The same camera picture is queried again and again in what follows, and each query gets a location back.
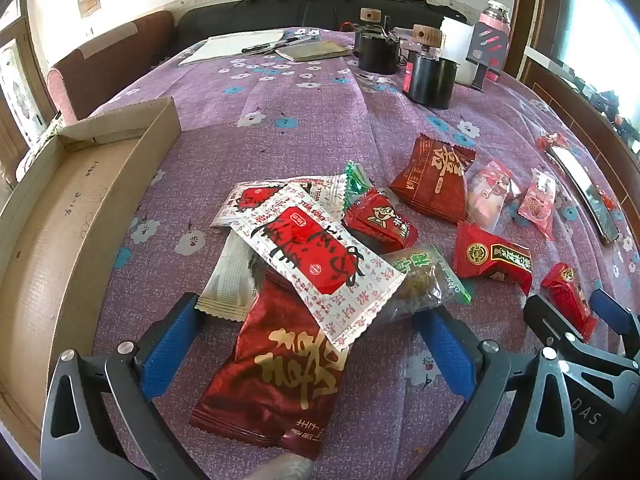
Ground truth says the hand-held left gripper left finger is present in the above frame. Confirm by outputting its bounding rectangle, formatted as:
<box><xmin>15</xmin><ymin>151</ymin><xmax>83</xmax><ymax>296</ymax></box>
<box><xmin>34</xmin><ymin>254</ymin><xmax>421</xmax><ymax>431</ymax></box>
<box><xmin>40</xmin><ymin>291</ymin><xmax>201</xmax><ymax>480</ymax></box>

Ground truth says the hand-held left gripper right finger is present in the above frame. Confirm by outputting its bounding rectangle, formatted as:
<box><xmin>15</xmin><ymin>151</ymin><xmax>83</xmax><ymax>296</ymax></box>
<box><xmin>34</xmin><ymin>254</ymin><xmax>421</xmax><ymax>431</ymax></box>
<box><xmin>412</xmin><ymin>305</ymin><xmax>576</xmax><ymax>480</ymax></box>

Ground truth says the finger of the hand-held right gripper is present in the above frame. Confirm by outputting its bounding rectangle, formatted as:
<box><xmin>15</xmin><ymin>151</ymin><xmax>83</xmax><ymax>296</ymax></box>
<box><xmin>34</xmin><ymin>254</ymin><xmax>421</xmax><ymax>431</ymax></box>
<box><xmin>523</xmin><ymin>294</ymin><xmax>627</xmax><ymax>377</ymax></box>
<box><xmin>589</xmin><ymin>288</ymin><xmax>640</xmax><ymax>357</ymax></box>

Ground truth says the small red gold-seal packet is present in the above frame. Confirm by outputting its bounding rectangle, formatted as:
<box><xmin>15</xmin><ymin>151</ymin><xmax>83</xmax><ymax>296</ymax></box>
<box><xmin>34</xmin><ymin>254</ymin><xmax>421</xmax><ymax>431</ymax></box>
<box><xmin>541</xmin><ymin>262</ymin><xmax>598</xmax><ymax>342</ymax></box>

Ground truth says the clear green pastry packet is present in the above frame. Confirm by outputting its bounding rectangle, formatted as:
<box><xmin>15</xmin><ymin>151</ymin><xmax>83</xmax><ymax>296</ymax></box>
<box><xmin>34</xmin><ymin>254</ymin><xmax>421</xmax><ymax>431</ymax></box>
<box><xmin>385</xmin><ymin>242</ymin><xmax>473</xmax><ymax>321</ymax></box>

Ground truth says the large dark red snack packet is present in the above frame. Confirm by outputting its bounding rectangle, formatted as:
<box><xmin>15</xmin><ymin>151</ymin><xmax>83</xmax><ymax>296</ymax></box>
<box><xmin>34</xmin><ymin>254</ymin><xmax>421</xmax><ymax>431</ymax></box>
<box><xmin>190</xmin><ymin>265</ymin><xmax>351</xmax><ymax>461</ymax></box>

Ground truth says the cardboard box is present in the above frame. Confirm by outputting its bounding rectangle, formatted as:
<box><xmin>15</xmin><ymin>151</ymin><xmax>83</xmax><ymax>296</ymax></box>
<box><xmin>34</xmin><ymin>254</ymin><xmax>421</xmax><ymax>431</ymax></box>
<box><xmin>0</xmin><ymin>97</ymin><xmax>182</xmax><ymax>466</ymax></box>

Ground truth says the white red snack packet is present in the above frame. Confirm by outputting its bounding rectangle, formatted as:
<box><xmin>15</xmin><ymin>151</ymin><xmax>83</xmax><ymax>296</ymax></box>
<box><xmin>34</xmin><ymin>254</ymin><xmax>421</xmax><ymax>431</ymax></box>
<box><xmin>210</xmin><ymin>175</ymin><xmax>351</xmax><ymax>228</ymax></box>
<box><xmin>229</xmin><ymin>182</ymin><xmax>407</xmax><ymax>348</ymax></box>

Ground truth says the cream ribbed snack packet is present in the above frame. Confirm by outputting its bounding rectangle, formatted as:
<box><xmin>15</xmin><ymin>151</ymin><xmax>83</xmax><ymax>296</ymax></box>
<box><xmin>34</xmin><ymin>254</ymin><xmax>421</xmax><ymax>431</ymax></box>
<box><xmin>197</xmin><ymin>232</ymin><xmax>261</xmax><ymax>323</ymax></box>

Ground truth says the red packet with green label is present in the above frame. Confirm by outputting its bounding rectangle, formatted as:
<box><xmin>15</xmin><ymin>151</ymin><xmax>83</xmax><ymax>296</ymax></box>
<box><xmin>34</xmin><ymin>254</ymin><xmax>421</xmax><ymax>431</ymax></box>
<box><xmin>452</xmin><ymin>221</ymin><xmax>533</xmax><ymax>297</ymax></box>

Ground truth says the small pink snack packet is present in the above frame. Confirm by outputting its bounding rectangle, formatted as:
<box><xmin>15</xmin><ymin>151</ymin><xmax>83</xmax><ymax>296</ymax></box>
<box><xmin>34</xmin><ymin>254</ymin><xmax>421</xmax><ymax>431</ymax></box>
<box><xmin>516</xmin><ymin>170</ymin><xmax>557</xmax><ymax>241</ymax></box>

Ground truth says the mobile phone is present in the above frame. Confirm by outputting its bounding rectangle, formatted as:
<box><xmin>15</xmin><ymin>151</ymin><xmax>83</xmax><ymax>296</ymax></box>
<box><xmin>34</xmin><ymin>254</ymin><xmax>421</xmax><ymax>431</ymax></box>
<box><xmin>545</xmin><ymin>144</ymin><xmax>621</xmax><ymax>246</ymax></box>

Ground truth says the large pink snack packet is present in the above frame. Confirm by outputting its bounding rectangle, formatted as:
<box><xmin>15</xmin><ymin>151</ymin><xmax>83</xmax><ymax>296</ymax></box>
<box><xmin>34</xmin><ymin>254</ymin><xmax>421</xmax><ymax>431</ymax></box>
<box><xmin>465</xmin><ymin>159</ymin><xmax>521</xmax><ymax>233</ymax></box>

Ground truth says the red cartoon snack packet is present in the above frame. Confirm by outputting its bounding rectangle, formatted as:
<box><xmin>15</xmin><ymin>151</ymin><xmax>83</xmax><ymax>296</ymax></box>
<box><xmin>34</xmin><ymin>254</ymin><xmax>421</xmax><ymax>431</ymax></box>
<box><xmin>342</xmin><ymin>187</ymin><xmax>420</xmax><ymax>253</ymax></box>

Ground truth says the dark red gold-print packet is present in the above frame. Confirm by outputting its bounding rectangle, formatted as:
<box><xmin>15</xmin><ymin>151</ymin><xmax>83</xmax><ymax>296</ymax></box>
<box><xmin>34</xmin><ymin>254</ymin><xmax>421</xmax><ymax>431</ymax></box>
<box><xmin>390</xmin><ymin>134</ymin><xmax>477</xmax><ymax>225</ymax></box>

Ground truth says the shiny red wrapper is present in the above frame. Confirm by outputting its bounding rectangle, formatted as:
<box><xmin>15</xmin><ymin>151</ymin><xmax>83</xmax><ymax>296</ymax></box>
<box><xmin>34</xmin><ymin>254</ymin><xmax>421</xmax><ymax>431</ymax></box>
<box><xmin>536</xmin><ymin>132</ymin><xmax>571</xmax><ymax>153</ymax></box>

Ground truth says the green white snack packet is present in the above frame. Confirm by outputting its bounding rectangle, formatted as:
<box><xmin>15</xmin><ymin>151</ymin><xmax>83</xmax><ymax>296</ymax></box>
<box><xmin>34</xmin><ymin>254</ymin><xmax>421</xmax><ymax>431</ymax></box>
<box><xmin>344</xmin><ymin>160</ymin><xmax>372</xmax><ymax>206</ymax></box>

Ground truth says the wooden cabinet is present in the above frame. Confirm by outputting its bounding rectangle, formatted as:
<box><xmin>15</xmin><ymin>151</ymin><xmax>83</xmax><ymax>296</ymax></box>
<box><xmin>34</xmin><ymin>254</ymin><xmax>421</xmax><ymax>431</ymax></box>
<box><xmin>520</xmin><ymin>45</ymin><xmax>640</xmax><ymax>161</ymax></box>

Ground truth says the purple floral tablecloth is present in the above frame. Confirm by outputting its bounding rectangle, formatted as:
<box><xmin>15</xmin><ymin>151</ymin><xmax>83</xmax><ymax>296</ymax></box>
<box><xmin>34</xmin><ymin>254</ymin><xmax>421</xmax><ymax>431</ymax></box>
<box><xmin>40</xmin><ymin>27</ymin><xmax>640</xmax><ymax>480</ymax></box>

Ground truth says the large black canister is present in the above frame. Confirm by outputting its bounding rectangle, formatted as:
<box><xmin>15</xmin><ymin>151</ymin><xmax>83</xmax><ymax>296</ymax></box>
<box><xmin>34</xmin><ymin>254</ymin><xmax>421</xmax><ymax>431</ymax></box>
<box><xmin>402</xmin><ymin>52</ymin><xmax>458</xmax><ymax>110</ymax></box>

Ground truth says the dark phone stand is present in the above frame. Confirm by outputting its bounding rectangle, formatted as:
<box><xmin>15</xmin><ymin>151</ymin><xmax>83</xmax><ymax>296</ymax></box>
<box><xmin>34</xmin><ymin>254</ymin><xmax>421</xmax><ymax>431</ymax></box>
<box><xmin>465</xmin><ymin>22</ymin><xmax>508</xmax><ymax>92</ymax></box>

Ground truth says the white box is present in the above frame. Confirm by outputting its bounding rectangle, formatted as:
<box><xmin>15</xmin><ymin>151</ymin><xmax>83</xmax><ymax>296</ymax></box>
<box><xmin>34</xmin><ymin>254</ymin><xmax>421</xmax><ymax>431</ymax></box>
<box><xmin>440</xmin><ymin>16</ymin><xmax>476</xmax><ymax>86</ymax></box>

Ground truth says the wooden glass door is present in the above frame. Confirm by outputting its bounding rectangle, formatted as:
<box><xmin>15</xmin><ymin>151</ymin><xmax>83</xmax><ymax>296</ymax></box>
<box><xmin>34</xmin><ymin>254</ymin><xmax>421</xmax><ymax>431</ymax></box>
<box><xmin>0</xmin><ymin>0</ymin><xmax>56</xmax><ymax>161</ymax></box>

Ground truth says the white paper sheet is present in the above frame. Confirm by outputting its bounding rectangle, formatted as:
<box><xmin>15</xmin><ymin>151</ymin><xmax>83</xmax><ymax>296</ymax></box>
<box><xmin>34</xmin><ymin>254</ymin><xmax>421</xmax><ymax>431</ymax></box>
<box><xmin>178</xmin><ymin>30</ymin><xmax>286</xmax><ymax>66</ymax></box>

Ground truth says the small black canister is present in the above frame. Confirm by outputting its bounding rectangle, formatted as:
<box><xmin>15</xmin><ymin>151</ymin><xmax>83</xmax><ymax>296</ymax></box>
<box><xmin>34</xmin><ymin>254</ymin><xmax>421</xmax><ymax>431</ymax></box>
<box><xmin>357</xmin><ymin>32</ymin><xmax>401</xmax><ymax>73</ymax></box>

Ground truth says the pink thermos bottle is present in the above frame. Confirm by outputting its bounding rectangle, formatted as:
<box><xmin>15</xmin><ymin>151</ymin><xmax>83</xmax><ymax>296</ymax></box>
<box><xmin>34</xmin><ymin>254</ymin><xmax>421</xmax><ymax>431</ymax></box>
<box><xmin>477</xmin><ymin>0</ymin><xmax>512</xmax><ymax>81</ymax></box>

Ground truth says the black pen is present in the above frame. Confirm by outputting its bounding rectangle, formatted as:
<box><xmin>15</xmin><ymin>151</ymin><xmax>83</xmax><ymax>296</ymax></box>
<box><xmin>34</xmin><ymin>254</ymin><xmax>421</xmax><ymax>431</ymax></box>
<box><xmin>241</xmin><ymin>35</ymin><xmax>321</xmax><ymax>54</ymax></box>

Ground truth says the wooden lid bottle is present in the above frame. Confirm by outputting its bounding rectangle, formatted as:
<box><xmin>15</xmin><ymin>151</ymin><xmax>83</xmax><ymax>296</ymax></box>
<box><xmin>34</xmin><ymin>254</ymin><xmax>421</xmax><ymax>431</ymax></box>
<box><xmin>412</xmin><ymin>24</ymin><xmax>444</xmax><ymax>61</ymax></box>
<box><xmin>360</xmin><ymin>8</ymin><xmax>384</xmax><ymax>36</ymax></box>

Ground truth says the brown notebook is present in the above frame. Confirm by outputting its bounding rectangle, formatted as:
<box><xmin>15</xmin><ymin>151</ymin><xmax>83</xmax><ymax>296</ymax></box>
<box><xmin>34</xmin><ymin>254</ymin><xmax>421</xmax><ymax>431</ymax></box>
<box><xmin>275</xmin><ymin>40</ymin><xmax>353</xmax><ymax>62</ymax></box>

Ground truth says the black sofa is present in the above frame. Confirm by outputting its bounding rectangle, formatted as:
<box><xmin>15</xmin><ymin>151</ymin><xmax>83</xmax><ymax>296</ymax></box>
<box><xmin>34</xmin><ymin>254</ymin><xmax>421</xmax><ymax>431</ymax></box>
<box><xmin>175</xmin><ymin>0</ymin><xmax>471</xmax><ymax>46</ymax></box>

